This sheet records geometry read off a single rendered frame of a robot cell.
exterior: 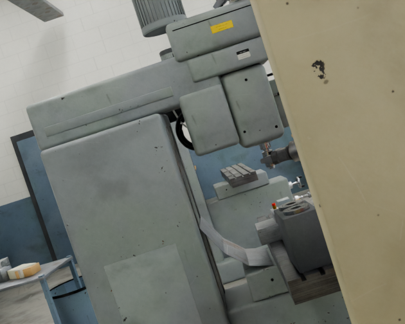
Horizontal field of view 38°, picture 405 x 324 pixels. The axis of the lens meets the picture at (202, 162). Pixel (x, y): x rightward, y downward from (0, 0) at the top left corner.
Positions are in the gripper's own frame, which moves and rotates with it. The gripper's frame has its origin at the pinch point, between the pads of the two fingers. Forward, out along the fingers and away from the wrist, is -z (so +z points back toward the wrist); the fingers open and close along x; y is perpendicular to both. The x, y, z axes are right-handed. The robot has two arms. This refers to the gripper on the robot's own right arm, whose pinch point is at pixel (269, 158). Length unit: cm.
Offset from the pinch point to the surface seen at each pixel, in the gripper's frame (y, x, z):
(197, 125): -23.3, 21.2, -16.9
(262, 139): -9.1, 9.2, 3.3
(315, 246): 26, 58, 28
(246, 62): -40.9, 9.9, 7.4
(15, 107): -137, -465, -540
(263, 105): -22.5, 7.4, 7.9
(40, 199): 7, -456, -546
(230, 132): -16.1, 16.2, -6.3
